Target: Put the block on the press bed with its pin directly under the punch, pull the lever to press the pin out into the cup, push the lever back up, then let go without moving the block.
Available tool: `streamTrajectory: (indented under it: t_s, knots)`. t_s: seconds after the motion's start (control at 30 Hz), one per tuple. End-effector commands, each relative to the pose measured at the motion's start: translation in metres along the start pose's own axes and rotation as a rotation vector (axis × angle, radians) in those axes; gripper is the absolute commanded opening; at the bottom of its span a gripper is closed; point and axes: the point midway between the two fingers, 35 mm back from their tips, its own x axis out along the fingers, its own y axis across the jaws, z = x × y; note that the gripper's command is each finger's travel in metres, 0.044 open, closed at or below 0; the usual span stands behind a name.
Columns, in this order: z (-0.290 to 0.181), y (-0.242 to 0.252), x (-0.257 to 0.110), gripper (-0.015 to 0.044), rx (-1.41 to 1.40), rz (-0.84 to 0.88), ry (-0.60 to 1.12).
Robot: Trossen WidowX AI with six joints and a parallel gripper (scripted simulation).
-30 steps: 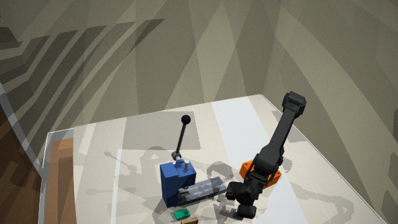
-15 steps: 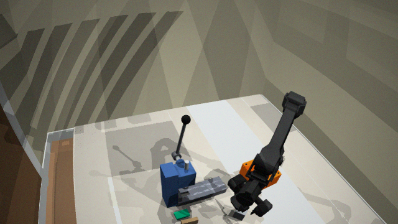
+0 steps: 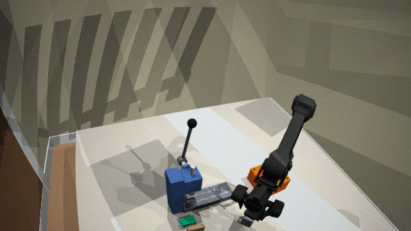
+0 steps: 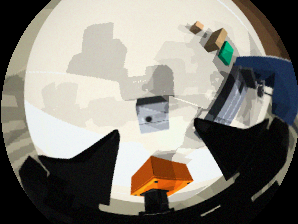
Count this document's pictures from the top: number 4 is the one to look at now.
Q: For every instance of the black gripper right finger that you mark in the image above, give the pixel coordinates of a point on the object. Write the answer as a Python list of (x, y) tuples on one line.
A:
[(229, 145)]

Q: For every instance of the blue arbor press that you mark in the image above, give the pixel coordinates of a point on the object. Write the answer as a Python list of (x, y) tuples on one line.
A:
[(246, 73)]

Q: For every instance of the green flat block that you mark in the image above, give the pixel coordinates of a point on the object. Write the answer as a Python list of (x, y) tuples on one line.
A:
[(225, 53)]

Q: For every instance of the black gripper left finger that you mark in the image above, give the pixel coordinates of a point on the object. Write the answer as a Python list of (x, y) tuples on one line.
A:
[(91, 170)]

